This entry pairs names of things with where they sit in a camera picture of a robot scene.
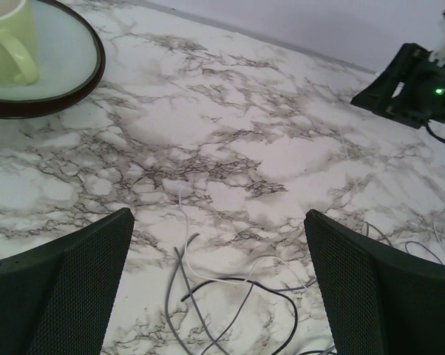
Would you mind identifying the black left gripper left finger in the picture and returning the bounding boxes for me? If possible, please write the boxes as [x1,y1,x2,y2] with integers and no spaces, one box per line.
[0,208,135,354]

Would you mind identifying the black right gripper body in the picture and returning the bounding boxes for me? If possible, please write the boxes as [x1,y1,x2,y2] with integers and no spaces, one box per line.
[351,43,445,129]

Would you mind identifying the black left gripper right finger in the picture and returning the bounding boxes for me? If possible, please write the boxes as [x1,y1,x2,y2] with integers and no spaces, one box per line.
[304,209,445,355]

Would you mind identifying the white wire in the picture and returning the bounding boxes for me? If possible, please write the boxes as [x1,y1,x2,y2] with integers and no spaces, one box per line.
[177,184,308,291]

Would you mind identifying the brown rimmed white plate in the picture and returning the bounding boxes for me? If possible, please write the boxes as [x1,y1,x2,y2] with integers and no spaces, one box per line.
[0,1,106,119]

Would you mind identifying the pale yellow mug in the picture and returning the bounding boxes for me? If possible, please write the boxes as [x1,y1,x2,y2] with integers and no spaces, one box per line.
[0,0,40,87]

